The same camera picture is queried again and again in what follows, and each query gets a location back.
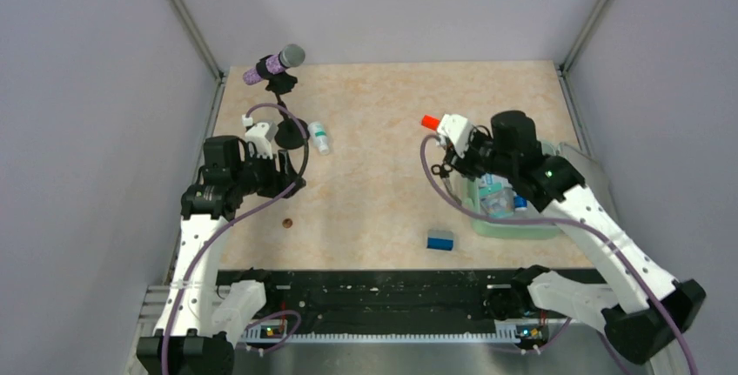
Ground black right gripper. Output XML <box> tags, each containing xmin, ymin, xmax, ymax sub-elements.
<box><xmin>443</xmin><ymin>127</ymin><xmax>514</xmax><ymax>180</ymax></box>

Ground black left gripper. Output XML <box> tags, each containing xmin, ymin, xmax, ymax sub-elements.
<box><xmin>231</xmin><ymin>145</ymin><xmax>305</xmax><ymax>198</ymax></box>

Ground clear teal zip bag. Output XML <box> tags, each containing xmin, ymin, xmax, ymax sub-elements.
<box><xmin>477</xmin><ymin>180</ymin><xmax>514</xmax><ymax>218</ymax></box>

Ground white blue small bottle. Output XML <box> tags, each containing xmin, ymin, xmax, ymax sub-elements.
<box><xmin>513</xmin><ymin>195</ymin><xmax>528</xmax><ymax>213</ymax></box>

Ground white teal small bottle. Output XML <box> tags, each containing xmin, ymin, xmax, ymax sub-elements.
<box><xmin>308</xmin><ymin>122</ymin><xmax>331</xmax><ymax>156</ymax></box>

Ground green plastic medicine box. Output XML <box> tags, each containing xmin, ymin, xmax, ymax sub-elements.
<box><xmin>458</xmin><ymin>174</ymin><xmax>560</xmax><ymax>240</ymax></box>

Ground translucent box lid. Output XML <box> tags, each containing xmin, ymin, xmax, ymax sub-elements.
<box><xmin>557</xmin><ymin>143</ymin><xmax>614</xmax><ymax>213</ymax></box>

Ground black handled scissors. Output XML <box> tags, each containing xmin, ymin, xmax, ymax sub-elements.
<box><xmin>431</xmin><ymin>164</ymin><xmax>463</xmax><ymax>206</ymax></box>

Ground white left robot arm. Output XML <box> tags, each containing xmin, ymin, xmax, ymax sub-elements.
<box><xmin>136</xmin><ymin>136</ymin><xmax>309</xmax><ymax>374</ymax></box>

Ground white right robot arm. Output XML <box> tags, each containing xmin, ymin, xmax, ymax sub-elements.
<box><xmin>422</xmin><ymin>110</ymin><xmax>706</xmax><ymax>373</ymax></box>

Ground black microphone stand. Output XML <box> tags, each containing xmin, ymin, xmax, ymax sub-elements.
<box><xmin>256</xmin><ymin>56</ymin><xmax>311</xmax><ymax>151</ymax></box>

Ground orange block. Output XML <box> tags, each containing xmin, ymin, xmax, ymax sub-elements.
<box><xmin>420</xmin><ymin>115</ymin><xmax>440</xmax><ymax>131</ymax></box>

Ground blue grey small box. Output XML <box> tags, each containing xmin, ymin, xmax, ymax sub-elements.
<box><xmin>426</xmin><ymin>229</ymin><xmax>455</xmax><ymax>251</ymax></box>

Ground purple grey microphone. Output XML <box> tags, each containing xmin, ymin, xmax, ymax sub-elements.
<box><xmin>242</xmin><ymin>44</ymin><xmax>306</xmax><ymax>85</ymax></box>

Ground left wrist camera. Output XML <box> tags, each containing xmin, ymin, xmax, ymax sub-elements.
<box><xmin>241</xmin><ymin>114</ymin><xmax>278</xmax><ymax>159</ymax></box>

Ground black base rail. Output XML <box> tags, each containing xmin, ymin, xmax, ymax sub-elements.
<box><xmin>213</xmin><ymin>268</ymin><xmax>607</xmax><ymax>338</ymax></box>

